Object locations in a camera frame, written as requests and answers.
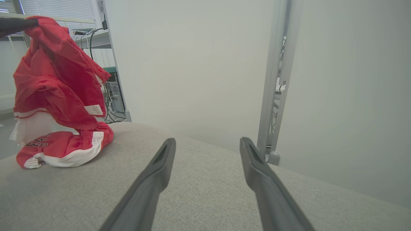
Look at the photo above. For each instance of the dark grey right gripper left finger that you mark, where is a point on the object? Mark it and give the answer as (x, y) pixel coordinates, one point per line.
(144, 199)

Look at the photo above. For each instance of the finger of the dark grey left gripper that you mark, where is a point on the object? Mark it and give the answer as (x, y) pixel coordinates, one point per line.
(13, 25)

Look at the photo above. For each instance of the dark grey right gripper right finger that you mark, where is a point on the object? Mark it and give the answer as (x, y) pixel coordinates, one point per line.
(273, 199)

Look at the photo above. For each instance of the red number 23 jersey shirt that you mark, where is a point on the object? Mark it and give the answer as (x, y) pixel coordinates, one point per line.
(57, 80)

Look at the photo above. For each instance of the white window blinds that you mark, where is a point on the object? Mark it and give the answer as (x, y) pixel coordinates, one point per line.
(57, 8)

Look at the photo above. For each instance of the white desk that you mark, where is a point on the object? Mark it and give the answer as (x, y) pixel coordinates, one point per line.
(96, 40)

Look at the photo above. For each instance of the green flat item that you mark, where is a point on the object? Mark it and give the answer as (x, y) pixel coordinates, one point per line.
(109, 69)

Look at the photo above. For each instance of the grey computer tower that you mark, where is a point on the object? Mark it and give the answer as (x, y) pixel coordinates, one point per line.
(115, 94)

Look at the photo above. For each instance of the grey partition post with truss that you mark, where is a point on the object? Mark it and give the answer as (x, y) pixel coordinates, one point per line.
(266, 96)

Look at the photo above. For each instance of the grey partition end post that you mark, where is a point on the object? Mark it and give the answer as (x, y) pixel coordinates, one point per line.
(117, 64)

